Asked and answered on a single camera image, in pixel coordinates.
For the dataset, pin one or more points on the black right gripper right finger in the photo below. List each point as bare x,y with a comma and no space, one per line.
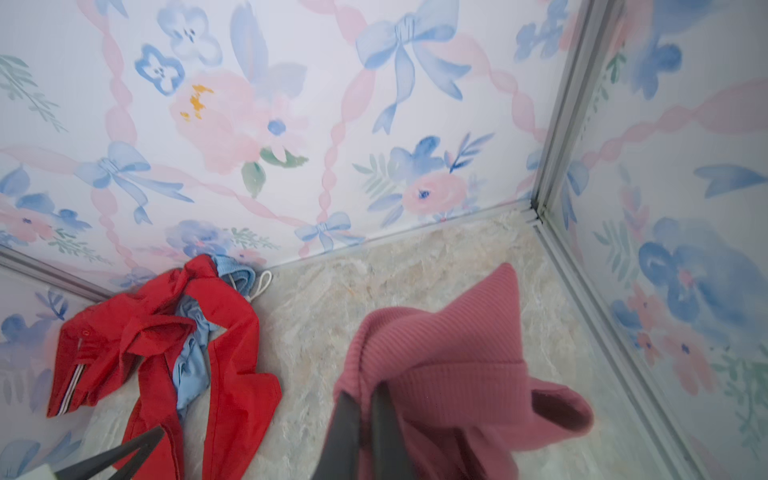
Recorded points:
356,446

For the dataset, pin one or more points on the pink ribbed knit cloth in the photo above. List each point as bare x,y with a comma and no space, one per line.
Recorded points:
465,399

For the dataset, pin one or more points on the light blue cloth with drawstring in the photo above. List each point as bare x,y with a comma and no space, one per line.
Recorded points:
190,374

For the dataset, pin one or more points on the red cloth garment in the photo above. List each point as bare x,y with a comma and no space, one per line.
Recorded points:
143,333

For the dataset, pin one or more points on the aluminium corner frame post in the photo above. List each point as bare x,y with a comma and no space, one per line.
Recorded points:
595,27

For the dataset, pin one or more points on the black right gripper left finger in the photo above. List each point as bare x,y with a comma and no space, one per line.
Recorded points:
134,453

